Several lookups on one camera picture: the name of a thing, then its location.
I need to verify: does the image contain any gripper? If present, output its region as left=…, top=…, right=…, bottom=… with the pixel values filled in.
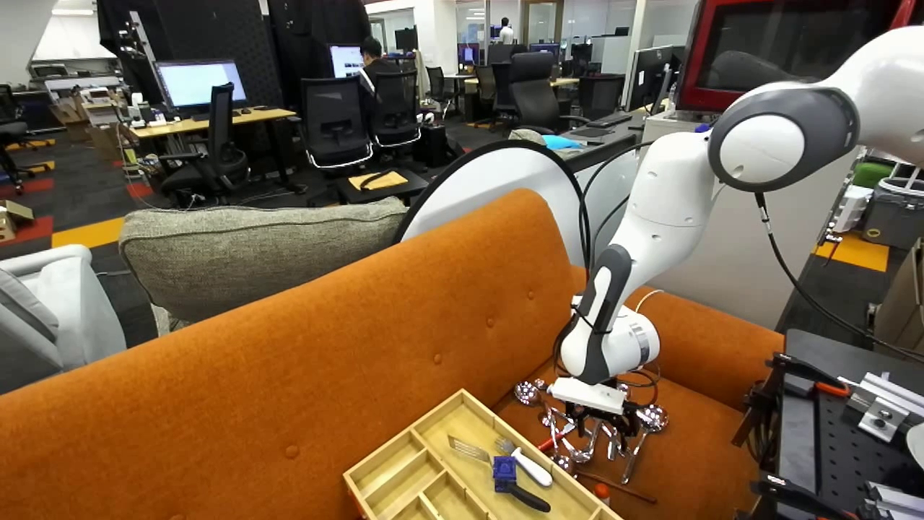
left=565, top=403, right=645, bottom=447

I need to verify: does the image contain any brown wooden stick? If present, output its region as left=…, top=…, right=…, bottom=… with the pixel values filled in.
left=574, top=469, right=658, bottom=505

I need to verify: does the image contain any blue block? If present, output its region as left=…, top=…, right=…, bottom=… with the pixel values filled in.
left=492, top=455, right=519, bottom=494

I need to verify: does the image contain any wooden cutlery tray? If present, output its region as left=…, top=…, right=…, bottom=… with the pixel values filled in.
left=343, top=389, right=624, bottom=520

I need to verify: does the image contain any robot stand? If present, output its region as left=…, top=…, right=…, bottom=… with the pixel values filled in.
left=732, top=329, right=924, bottom=520

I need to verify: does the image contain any round white reflector disc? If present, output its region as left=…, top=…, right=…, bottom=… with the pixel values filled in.
left=393, top=139, right=591, bottom=269

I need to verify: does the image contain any orange sofa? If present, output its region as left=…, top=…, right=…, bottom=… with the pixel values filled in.
left=0, top=189, right=785, bottom=520

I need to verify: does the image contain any low black table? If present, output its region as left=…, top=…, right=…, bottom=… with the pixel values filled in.
left=334, top=168, right=431, bottom=207

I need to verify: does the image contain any black office chair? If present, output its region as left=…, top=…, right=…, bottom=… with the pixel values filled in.
left=507, top=51, right=590, bottom=136
left=371, top=69, right=424, bottom=150
left=299, top=75, right=375, bottom=171
left=158, top=82, right=251, bottom=208

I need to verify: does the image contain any monitor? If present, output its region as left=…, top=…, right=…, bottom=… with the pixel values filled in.
left=625, top=44, right=685, bottom=113
left=153, top=58, right=249, bottom=113
left=328, top=44, right=366, bottom=79

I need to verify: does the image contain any grey bin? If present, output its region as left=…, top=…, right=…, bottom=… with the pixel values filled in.
left=861, top=176, right=924, bottom=251

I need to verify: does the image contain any grey cushion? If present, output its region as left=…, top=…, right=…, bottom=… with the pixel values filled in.
left=119, top=196, right=409, bottom=324

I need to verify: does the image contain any red framed screen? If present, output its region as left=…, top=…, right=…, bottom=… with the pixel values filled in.
left=674, top=0, right=924, bottom=114

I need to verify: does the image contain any wooden desk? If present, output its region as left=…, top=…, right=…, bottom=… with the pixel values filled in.
left=128, top=108, right=298, bottom=139

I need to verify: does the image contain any light grey armchair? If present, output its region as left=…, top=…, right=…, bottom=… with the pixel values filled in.
left=0, top=244, right=128, bottom=395

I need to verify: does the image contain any cardboard box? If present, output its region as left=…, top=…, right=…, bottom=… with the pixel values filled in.
left=0, top=199, right=35, bottom=243

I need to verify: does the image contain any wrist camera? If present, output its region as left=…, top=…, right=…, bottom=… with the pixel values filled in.
left=547, top=376, right=628, bottom=416

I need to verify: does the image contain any red handled utensil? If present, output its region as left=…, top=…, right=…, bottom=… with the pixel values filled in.
left=535, top=426, right=576, bottom=453

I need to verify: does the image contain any white handled fork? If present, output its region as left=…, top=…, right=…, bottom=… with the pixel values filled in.
left=495, top=437, right=554, bottom=488

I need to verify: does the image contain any black handled slotted spatula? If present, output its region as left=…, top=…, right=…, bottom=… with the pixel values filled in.
left=447, top=434, right=552, bottom=514

